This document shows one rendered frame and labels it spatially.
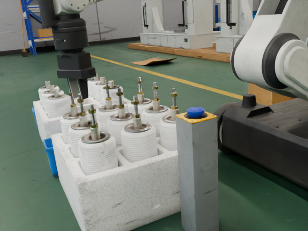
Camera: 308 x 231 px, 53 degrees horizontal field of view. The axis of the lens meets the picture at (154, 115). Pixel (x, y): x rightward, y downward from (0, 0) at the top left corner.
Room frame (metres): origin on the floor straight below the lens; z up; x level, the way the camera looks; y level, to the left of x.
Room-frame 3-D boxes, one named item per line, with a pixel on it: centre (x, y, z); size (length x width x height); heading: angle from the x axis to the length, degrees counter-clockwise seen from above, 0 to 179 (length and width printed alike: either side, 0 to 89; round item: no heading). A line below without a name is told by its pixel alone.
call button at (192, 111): (0.67, -0.10, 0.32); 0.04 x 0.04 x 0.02
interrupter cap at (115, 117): (0.90, 0.10, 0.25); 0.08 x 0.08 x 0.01
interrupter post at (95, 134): (0.74, 0.15, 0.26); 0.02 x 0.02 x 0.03
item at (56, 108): (1.24, 0.39, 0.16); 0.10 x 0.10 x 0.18
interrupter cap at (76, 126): (0.85, 0.20, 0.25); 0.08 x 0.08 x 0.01
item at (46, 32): (6.46, 2.02, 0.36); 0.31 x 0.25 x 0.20; 115
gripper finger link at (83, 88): (0.84, 0.18, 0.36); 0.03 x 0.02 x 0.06; 148
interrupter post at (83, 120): (0.85, 0.20, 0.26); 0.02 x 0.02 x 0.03
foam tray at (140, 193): (0.90, 0.10, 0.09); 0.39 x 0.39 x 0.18; 25
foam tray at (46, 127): (1.40, 0.33, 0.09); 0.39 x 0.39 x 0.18; 25
